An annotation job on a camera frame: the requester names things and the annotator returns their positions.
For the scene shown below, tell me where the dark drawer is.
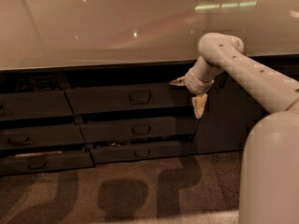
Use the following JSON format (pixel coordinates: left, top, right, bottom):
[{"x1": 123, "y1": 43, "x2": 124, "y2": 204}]
[
  {"x1": 90, "y1": 140, "x2": 192, "y2": 163},
  {"x1": 0, "y1": 91, "x2": 72, "y2": 121},
  {"x1": 0, "y1": 150, "x2": 93, "y2": 175},
  {"x1": 65, "y1": 83, "x2": 191, "y2": 114},
  {"x1": 80, "y1": 117, "x2": 196, "y2": 143},
  {"x1": 0, "y1": 124, "x2": 84, "y2": 150}
]

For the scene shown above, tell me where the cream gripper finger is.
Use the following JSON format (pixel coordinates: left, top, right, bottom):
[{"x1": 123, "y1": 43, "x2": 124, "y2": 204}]
[
  {"x1": 169, "y1": 77, "x2": 185, "y2": 87},
  {"x1": 192, "y1": 93, "x2": 207, "y2": 119}
]

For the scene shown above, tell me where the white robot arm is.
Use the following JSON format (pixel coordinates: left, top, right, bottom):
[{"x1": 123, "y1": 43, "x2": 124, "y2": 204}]
[{"x1": 171, "y1": 33, "x2": 299, "y2": 224}]

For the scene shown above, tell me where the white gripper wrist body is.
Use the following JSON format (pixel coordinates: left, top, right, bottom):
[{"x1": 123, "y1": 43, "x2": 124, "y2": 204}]
[{"x1": 185, "y1": 68, "x2": 214, "y2": 95}]

